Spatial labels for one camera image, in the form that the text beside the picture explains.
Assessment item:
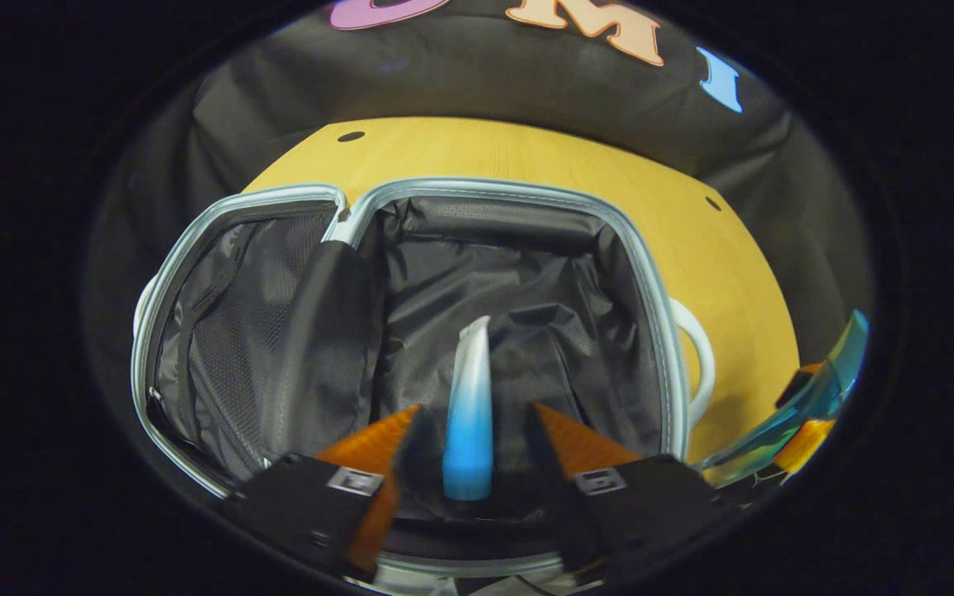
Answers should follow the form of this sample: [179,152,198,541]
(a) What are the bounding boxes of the blue white gradient tube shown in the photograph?
[441,315,495,502]

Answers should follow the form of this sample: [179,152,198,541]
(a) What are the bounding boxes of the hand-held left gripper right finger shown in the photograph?
[525,402,744,582]

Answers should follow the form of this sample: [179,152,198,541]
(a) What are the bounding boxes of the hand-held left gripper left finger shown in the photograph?
[233,404,429,582]

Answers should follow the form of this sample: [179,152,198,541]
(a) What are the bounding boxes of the teal translucent packet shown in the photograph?
[698,310,871,489]

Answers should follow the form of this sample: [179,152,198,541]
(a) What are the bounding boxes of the light blue suitcase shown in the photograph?
[131,177,717,582]

